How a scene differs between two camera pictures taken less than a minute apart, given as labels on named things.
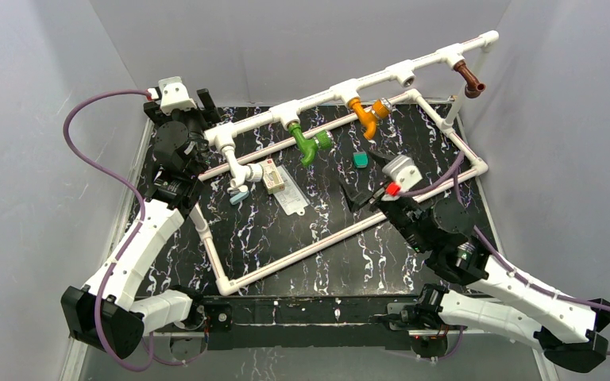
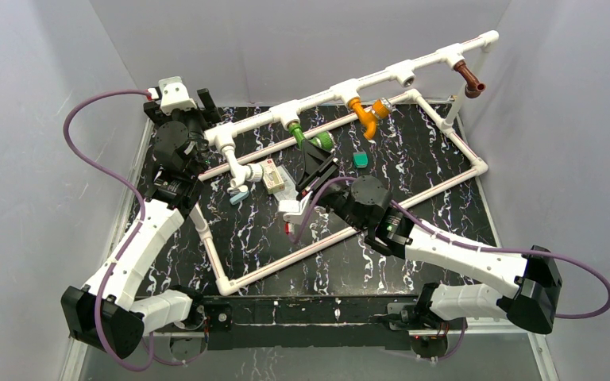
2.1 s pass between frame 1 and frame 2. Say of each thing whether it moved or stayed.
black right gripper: moved
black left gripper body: stayed
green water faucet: stayed
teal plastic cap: stayed
